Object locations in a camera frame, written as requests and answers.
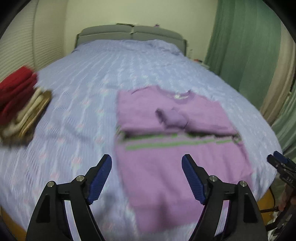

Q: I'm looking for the green curtain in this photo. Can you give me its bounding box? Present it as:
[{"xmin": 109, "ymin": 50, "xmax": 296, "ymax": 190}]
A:
[{"xmin": 205, "ymin": 1, "xmax": 281, "ymax": 109}]

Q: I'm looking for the person right hand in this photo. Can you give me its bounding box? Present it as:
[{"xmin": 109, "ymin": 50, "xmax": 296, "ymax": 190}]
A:
[{"xmin": 278, "ymin": 184, "xmax": 295, "ymax": 211}]

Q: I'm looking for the green curtain right panel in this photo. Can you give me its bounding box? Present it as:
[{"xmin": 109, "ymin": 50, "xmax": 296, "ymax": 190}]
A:
[{"xmin": 272, "ymin": 84, "xmax": 296, "ymax": 162}]

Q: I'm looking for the white louvred wardrobe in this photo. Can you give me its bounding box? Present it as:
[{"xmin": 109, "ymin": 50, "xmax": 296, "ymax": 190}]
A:
[{"xmin": 1, "ymin": 1, "xmax": 68, "ymax": 80}]

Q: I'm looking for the blue floral bed sheet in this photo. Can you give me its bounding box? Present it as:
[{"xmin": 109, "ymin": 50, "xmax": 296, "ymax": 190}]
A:
[{"xmin": 1, "ymin": 40, "xmax": 281, "ymax": 240}]

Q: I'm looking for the grey padded headboard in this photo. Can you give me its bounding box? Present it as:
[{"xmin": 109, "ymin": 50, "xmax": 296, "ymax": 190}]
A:
[{"xmin": 75, "ymin": 24, "xmax": 187, "ymax": 55}]

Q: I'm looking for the red folded garment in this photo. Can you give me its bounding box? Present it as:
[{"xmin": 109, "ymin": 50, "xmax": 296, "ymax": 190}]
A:
[{"xmin": 1, "ymin": 66, "xmax": 38, "ymax": 126}]

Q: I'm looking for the purple sweater green print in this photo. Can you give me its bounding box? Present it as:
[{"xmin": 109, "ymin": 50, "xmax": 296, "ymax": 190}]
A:
[{"xmin": 115, "ymin": 86, "xmax": 253, "ymax": 232}]

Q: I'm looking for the beige curtain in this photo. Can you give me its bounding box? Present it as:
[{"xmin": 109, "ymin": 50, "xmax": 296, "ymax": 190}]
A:
[{"xmin": 260, "ymin": 24, "xmax": 295, "ymax": 125}]

